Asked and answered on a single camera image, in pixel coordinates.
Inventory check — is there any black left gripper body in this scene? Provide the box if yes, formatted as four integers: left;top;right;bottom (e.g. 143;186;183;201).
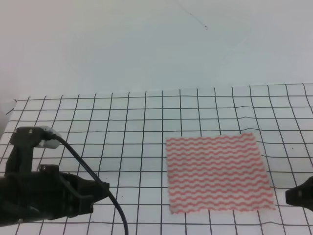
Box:
0;126;93;226

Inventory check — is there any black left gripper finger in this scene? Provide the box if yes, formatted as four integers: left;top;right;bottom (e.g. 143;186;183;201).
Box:
73;175;110;206

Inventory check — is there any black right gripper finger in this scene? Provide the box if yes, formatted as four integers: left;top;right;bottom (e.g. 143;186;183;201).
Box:
285;177;313;210

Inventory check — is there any pink wavy striped towel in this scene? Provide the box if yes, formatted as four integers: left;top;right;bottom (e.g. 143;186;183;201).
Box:
165;133;275;214

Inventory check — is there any white black-grid tablecloth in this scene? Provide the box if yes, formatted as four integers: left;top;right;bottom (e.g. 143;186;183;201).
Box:
0;84;313;235

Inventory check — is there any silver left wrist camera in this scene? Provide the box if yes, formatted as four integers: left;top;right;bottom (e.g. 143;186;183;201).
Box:
37;126;62;149

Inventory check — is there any black left camera cable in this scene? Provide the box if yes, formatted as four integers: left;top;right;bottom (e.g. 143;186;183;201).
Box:
50;132;129;235

